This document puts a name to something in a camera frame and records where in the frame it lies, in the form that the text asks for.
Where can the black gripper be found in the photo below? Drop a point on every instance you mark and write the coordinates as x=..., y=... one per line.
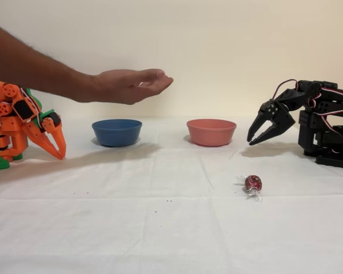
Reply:
x=275, y=113

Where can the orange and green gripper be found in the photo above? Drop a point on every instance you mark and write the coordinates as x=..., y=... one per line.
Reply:
x=47, y=127

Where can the red candy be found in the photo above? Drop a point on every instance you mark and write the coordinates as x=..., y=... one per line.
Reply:
x=253, y=183

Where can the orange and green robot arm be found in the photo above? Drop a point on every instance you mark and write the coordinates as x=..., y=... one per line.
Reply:
x=11, y=128

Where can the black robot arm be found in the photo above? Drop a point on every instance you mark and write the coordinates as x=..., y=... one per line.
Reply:
x=317, y=125

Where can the person's bare forearm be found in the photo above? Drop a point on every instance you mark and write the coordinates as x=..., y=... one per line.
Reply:
x=31, y=62

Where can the person's bare open hand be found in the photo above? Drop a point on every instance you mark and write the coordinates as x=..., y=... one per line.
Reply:
x=125, y=85

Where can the pink plastic bowl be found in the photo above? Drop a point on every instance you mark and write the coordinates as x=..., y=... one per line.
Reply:
x=211, y=133

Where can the blue plastic bowl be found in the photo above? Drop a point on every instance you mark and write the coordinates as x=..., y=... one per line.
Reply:
x=116, y=134

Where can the white tablecloth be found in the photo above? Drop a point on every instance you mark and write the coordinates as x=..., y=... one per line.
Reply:
x=160, y=228

